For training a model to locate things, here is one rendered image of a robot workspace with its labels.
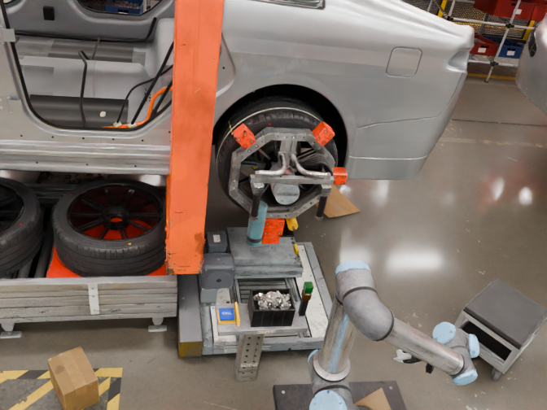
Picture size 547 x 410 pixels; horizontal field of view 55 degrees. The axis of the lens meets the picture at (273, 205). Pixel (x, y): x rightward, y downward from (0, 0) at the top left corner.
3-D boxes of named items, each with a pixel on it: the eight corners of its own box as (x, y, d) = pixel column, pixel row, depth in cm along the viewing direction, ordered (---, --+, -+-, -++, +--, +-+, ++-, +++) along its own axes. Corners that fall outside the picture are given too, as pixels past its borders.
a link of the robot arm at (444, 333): (458, 341, 197) (474, 351, 204) (448, 315, 205) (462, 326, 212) (436, 351, 201) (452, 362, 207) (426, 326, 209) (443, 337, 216)
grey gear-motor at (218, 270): (224, 259, 334) (229, 215, 313) (231, 309, 301) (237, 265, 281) (194, 259, 330) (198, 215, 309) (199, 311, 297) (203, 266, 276)
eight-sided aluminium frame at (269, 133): (318, 211, 304) (339, 129, 272) (321, 219, 299) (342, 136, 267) (225, 211, 292) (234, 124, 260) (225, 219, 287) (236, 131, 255)
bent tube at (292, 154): (320, 158, 274) (324, 141, 268) (330, 179, 259) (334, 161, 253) (287, 157, 270) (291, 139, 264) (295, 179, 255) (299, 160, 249)
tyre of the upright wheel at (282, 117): (287, 207, 331) (350, 124, 302) (295, 231, 313) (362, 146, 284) (193, 168, 302) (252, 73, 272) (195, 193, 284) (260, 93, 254)
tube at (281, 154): (283, 157, 270) (286, 139, 264) (291, 178, 255) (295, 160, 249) (250, 156, 266) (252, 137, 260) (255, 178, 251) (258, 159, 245)
